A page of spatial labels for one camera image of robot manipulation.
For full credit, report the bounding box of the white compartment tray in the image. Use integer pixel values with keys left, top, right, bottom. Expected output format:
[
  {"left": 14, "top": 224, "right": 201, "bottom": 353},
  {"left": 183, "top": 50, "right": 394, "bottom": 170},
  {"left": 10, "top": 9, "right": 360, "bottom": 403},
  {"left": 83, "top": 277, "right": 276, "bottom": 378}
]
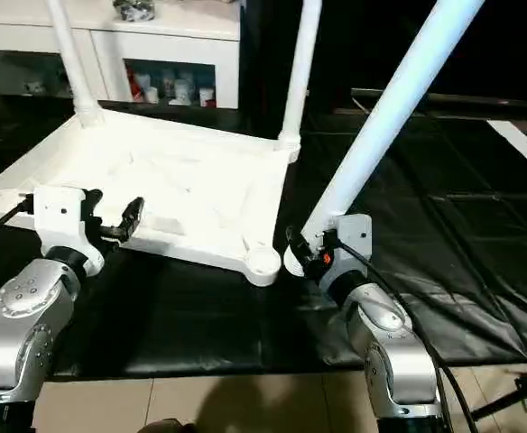
[{"left": 0, "top": 108, "right": 302, "bottom": 288}]

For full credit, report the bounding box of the black work mat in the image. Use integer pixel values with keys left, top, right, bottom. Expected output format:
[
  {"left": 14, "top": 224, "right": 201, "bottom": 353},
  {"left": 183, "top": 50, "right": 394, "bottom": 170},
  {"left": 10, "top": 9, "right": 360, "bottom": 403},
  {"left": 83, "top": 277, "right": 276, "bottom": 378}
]
[{"left": 0, "top": 90, "right": 527, "bottom": 380}]

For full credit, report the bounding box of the small red bottle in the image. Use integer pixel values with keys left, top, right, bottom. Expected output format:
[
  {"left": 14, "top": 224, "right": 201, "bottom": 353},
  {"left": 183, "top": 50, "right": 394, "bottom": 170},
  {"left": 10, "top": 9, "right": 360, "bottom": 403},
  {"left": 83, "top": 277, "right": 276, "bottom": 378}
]
[{"left": 128, "top": 70, "right": 145, "bottom": 102}]

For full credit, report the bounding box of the white glass-door cabinet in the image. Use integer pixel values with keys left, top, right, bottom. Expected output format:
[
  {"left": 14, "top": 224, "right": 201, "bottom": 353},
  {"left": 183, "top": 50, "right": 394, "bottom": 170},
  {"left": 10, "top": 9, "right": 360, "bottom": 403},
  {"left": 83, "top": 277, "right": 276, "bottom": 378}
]
[{"left": 0, "top": 0, "right": 242, "bottom": 109}]

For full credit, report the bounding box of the silver crumpled object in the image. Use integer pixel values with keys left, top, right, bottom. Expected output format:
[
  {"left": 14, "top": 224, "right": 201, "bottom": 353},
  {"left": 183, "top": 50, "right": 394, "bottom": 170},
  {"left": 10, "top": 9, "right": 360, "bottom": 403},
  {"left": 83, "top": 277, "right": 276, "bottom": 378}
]
[{"left": 113, "top": 0, "right": 158, "bottom": 23}]

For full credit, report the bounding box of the long black bar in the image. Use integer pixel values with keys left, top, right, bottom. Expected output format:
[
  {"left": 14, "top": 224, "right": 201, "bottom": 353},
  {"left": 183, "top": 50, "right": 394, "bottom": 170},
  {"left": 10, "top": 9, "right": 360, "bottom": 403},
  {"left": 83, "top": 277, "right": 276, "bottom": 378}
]
[{"left": 352, "top": 88, "right": 527, "bottom": 111}]

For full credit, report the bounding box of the white flat board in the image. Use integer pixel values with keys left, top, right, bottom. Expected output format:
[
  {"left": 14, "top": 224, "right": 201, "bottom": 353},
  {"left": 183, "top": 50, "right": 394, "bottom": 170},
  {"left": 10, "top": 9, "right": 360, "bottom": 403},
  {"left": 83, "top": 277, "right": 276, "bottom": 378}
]
[{"left": 487, "top": 119, "right": 527, "bottom": 183}]

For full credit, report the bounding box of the black floor stand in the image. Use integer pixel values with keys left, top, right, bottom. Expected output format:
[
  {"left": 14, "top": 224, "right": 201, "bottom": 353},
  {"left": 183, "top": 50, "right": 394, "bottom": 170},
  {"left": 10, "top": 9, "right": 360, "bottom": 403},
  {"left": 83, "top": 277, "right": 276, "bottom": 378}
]
[{"left": 471, "top": 361, "right": 527, "bottom": 423}]

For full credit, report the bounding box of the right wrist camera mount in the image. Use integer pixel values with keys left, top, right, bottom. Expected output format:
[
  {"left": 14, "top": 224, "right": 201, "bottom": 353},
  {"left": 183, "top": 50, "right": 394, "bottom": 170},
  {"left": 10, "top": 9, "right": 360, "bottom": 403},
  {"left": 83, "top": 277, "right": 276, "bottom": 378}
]
[{"left": 328, "top": 214, "right": 373, "bottom": 273}]

